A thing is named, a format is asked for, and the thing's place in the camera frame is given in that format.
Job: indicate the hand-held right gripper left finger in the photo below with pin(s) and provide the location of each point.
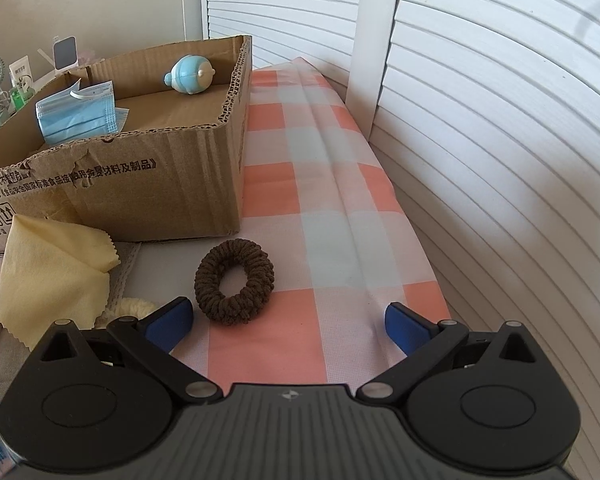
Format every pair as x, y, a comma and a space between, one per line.
172, 322

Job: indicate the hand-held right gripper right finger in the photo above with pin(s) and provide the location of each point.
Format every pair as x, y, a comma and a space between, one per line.
405, 327

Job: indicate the brown hair scrunchie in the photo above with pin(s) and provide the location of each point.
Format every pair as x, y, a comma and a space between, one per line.
215, 305

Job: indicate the grey lace-edged pouch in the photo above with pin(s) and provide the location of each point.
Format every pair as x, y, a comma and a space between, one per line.
125, 270

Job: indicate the yellow cleaning cloth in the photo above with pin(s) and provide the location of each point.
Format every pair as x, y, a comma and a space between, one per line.
50, 275

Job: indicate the brown cardboard box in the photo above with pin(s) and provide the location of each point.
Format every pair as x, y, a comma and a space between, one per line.
130, 185

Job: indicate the white louvered door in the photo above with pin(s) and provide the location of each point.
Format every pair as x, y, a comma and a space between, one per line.
280, 5
505, 160

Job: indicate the blue round toy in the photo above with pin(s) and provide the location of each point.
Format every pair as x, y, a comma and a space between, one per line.
190, 75

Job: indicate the green bottle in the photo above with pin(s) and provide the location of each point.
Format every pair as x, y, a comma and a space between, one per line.
17, 97

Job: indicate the white device with dark screen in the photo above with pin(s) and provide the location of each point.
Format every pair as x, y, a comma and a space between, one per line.
65, 52

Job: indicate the white card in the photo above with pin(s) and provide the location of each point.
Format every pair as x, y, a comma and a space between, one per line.
22, 70

